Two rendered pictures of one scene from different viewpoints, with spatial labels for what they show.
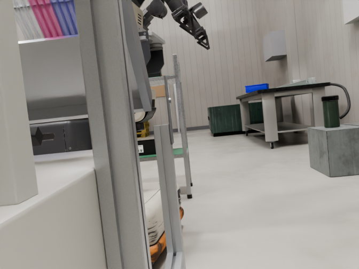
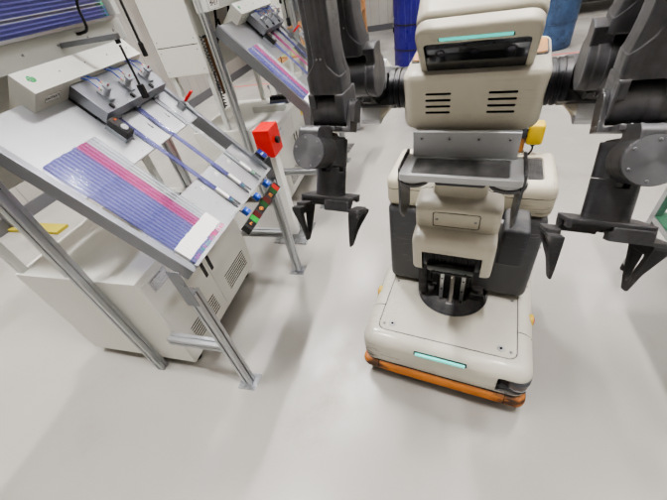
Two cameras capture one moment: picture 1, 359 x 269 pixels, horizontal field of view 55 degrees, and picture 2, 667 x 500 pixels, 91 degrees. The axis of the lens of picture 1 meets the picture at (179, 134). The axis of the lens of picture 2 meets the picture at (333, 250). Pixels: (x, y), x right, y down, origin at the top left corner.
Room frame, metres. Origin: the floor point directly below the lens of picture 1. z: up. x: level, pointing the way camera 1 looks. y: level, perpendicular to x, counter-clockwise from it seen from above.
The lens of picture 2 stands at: (1.61, -0.60, 1.42)
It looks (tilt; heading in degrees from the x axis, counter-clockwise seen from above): 41 degrees down; 108
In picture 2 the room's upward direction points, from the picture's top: 12 degrees counter-clockwise
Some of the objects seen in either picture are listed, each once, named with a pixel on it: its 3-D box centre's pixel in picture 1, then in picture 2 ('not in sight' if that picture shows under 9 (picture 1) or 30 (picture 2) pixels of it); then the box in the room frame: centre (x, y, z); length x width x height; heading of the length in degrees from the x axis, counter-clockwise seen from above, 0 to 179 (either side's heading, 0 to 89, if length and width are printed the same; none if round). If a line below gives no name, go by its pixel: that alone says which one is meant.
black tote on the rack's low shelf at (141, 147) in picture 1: (133, 148); not in sight; (2.85, 0.40, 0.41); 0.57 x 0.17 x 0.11; 87
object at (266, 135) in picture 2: not in sight; (281, 186); (0.78, 1.15, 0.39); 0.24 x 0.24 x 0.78; 87
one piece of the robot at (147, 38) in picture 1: (144, 48); (459, 178); (1.71, 0.12, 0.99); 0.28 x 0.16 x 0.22; 168
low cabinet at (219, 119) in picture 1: (240, 117); not in sight; (8.91, -1.62, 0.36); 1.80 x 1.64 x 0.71; 176
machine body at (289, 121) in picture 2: not in sight; (262, 150); (0.36, 1.89, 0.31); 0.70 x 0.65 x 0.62; 87
